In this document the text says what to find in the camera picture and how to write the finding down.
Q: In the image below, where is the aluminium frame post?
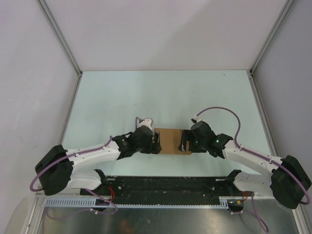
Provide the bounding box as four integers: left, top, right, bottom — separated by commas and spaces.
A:
249, 0, 297, 75
36, 0, 82, 77

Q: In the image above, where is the brown cardboard box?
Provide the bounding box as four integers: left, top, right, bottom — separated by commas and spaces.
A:
155, 128, 192, 156

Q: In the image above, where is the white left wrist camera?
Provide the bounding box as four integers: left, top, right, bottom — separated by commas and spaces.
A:
136, 117, 154, 130

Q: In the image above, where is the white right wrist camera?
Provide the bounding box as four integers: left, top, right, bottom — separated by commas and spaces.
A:
191, 116, 205, 123

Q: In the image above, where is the aluminium frame post left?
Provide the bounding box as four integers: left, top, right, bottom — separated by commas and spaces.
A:
36, 0, 82, 77

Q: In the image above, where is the grey slotted cable duct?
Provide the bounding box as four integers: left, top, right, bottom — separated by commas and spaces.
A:
44, 197, 244, 209

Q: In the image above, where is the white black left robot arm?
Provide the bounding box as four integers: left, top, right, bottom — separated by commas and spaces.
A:
34, 126, 161, 196

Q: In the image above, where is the aluminium frame post right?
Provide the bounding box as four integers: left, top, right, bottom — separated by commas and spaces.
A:
249, 0, 297, 75

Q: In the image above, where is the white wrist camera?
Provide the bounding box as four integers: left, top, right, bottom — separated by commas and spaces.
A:
191, 116, 205, 123
136, 117, 154, 130

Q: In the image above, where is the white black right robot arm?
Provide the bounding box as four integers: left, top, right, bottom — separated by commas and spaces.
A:
178, 119, 312, 209

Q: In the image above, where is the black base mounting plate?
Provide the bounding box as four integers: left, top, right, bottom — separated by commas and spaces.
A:
92, 176, 243, 197

